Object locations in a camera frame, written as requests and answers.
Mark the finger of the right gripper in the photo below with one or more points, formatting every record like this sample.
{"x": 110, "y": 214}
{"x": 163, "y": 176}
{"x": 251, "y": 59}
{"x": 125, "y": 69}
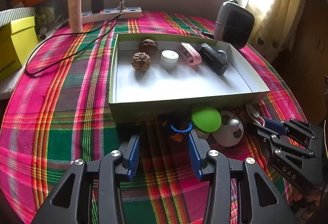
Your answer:
{"x": 261, "y": 132}
{"x": 275, "y": 126}

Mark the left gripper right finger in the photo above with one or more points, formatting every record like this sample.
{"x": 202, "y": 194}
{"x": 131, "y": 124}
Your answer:
{"x": 198, "y": 149}

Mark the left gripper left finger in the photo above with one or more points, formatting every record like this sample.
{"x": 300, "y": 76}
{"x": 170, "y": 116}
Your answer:
{"x": 131, "y": 156}

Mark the pink clip with grey pad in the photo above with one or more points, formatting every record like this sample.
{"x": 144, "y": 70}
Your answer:
{"x": 254, "y": 115}

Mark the black rectangular device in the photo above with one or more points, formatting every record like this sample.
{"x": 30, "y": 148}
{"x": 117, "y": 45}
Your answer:
{"x": 215, "y": 61}

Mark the brown walnut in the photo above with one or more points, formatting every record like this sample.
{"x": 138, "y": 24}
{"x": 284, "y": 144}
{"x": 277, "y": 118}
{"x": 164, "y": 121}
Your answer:
{"x": 141, "y": 61}
{"x": 148, "y": 46}

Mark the pink case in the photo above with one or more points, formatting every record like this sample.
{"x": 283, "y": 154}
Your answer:
{"x": 189, "y": 54}

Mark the white candle jar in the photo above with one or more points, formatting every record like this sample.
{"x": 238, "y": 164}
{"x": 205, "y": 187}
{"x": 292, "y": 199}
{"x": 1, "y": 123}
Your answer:
{"x": 169, "y": 59}

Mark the person's right hand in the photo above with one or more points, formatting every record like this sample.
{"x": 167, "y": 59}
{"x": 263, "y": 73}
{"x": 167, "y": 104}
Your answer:
{"x": 318, "y": 197}

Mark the orange spiral toy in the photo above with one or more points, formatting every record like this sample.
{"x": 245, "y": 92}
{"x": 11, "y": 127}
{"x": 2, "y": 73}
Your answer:
{"x": 177, "y": 137}

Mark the white panda toy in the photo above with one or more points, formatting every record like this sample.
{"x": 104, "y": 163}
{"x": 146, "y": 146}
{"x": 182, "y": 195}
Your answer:
{"x": 231, "y": 130}

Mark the green and white cardboard tray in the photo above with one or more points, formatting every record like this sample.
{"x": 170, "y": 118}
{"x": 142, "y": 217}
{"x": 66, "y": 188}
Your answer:
{"x": 140, "y": 96}

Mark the plaid bed blanket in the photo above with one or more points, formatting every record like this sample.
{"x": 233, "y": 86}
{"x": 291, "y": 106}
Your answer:
{"x": 63, "y": 114}

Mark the grey portable fan heater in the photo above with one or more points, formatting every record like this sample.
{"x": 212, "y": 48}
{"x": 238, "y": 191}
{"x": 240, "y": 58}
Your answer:
{"x": 234, "y": 24}

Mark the white power strip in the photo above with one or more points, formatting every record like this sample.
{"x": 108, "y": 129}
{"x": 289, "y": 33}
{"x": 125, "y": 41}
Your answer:
{"x": 108, "y": 14}

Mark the cream patterned curtain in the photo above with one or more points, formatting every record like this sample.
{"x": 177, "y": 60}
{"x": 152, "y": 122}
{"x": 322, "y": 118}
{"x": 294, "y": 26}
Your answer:
{"x": 276, "y": 22}

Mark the black charger adapter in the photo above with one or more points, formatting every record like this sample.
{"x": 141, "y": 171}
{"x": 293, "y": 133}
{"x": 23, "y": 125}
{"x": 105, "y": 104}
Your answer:
{"x": 97, "y": 6}

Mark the yellow shoe box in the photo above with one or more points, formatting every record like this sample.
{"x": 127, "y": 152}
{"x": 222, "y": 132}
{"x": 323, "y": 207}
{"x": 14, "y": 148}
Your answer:
{"x": 18, "y": 39}

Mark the white cosmetic tube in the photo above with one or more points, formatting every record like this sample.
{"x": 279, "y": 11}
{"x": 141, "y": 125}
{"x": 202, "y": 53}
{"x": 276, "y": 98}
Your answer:
{"x": 75, "y": 15}

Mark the striped gift box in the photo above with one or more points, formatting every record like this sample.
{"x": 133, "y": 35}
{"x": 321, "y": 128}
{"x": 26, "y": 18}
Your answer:
{"x": 6, "y": 16}

